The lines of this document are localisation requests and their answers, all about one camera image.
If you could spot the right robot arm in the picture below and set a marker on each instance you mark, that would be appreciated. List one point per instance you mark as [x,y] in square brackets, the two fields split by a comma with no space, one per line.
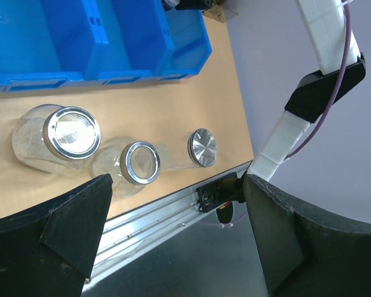
[341,67]

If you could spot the aluminium rail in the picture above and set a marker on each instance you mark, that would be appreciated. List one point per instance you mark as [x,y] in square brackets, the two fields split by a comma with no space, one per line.
[133,234]

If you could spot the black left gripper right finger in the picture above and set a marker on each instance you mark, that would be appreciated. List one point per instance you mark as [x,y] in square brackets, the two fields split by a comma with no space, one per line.
[306,250]

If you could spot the round glass jar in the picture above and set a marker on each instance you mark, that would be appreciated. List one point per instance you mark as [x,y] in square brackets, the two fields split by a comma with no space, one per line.
[56,139]
[132,165]

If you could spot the blue three-compartment bin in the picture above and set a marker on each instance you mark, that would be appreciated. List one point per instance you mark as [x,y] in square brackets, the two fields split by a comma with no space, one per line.
[46,45]

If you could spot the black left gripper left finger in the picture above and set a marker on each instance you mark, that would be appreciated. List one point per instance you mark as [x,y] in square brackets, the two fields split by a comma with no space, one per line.
[49,249]

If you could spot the glass jar silver lid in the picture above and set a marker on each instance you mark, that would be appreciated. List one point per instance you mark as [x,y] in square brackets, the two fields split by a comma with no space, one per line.
[195,149]

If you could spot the clear acrylic bottle rack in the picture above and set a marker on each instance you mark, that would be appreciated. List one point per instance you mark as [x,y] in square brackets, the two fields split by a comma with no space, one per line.
[222,10]

